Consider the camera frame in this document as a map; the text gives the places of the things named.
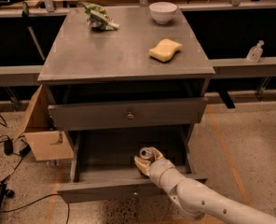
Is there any cardboard box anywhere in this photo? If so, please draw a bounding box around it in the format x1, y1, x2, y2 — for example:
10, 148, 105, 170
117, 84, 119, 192
13, 86, 74, 161

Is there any white ceramic bowl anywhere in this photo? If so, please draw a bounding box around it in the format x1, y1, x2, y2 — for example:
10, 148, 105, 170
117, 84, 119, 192
149, 2, 178, 24

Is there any grey open middle drawer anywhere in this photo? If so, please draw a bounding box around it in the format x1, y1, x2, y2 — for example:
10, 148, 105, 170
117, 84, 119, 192
58, 127, 207, 203

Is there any grey top drawer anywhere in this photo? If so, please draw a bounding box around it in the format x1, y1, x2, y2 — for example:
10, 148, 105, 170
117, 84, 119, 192
48, 97, 207, 131

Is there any grey wooden drawer cabinet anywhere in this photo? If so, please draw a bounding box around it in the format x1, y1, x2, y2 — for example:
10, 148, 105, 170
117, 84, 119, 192
36, 6, 215, 133

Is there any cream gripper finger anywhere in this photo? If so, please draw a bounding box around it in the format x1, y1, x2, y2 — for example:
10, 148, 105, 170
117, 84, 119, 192
149, 147, 164, 162
134, 156, 151, 176

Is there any grey metal rail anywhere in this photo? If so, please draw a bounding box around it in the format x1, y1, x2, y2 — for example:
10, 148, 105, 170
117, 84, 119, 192
0, 65, 42, 87

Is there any orange soda can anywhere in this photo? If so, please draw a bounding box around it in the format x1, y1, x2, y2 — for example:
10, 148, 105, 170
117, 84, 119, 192
137, 147, 151, 160

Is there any yellow sponge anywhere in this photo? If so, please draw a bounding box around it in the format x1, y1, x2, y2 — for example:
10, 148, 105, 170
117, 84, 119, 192
149, 38, 183, 63

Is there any black floor cable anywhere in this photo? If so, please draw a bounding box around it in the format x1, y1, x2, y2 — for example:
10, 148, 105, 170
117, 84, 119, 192
0, 104, 71, 224

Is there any black power adapter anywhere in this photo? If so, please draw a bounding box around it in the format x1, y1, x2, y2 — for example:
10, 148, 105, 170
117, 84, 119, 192
4, 139, 13, 156

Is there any clear sanitizer bottle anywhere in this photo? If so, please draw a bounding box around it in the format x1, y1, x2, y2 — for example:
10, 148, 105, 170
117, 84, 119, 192
246, 40, 264, 63

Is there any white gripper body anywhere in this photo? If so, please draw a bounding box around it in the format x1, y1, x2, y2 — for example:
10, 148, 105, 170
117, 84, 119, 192
149, 159, 185, 189

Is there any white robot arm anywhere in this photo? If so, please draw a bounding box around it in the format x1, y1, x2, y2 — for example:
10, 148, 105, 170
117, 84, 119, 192
134, 147, 276, 224

